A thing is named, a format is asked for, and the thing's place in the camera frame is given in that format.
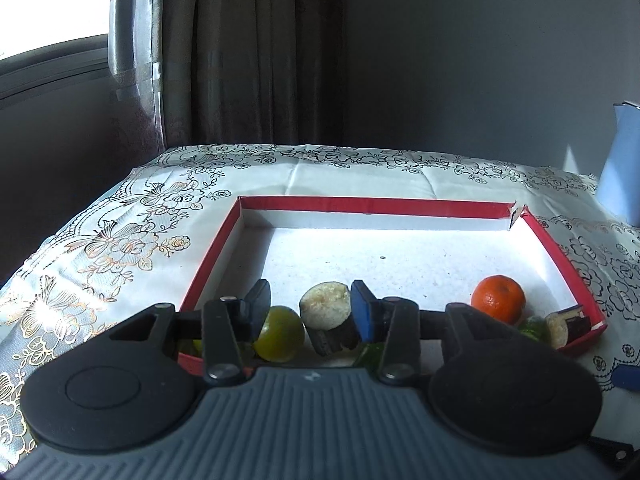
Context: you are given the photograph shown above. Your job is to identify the eggplant piece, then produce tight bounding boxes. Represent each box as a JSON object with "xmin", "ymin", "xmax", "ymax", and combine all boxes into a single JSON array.
[
  {"xmin": 299, "ymin": 282, "xmax": 361, "ymax": 358},
  {"xmin": 545, "ymin": 306, "xmax": 593, "ymax": 350}
]

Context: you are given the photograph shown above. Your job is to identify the window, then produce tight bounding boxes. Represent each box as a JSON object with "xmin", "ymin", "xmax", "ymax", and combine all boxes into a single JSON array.
[{"xmin": 0, "ymin": 0, "xmax": 118, "ymax": 111}]

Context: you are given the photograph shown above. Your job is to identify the grey curtain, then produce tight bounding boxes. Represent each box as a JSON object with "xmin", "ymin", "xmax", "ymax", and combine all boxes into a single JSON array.
[{"xmin": 160, "ymin": 0, "xmax": 346, "ymax": 146}]

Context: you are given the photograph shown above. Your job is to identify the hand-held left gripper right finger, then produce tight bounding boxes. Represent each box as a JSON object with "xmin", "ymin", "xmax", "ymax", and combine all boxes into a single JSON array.
[{"xmin": 351, "ymin": 280, "xmax": 516, "ymax": 387}]

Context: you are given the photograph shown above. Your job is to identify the floral tablecloth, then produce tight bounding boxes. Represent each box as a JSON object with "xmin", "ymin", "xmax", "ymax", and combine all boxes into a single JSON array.
[{"xmin": 0, "ymin": 142, "xmax": 640, "ymax": 466}]

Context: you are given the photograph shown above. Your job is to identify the sheer lace curtain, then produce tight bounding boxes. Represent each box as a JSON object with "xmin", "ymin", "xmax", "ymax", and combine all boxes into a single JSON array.
[{"xmin": 107, "ymin": 0, "xmax": 166, "ymax": 147}]

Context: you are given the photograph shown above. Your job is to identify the glossy green vegetable piece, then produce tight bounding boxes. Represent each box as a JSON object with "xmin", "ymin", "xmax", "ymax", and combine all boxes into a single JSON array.
[{"xmin": 520, "ymin": 316, "xmax": 551, "ymax": 343}]

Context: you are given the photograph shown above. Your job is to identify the red cardboard box tray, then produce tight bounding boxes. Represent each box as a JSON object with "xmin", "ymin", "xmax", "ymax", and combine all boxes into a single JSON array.
[{"xmin": 177, "ymin": 196, "xmax": 608, "ymax": 376}]

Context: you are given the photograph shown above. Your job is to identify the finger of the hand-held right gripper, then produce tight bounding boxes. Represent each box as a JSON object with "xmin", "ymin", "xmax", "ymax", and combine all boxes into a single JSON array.
[{"xmin": 611, "ymin": 364, "xmax": 640, "ymax": 391}]

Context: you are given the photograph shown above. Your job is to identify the orange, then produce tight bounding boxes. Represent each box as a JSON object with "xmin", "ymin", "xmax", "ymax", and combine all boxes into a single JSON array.
[{"xmin": 471, "ymin": 275, "xmax": 527, "ymax": 324}]

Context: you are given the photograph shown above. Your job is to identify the green cucumber piece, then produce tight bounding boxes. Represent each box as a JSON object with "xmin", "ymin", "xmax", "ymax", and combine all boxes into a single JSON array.
[{"xmin": 352, "ymin": 342, "xmax": 386, "ymax": 367}]

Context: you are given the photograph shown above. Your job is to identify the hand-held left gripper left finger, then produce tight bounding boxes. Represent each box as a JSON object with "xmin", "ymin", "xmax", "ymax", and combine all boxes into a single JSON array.
[{"xmin": 107, "ymin": 279, "xmax": 272, "ymax": 387}]

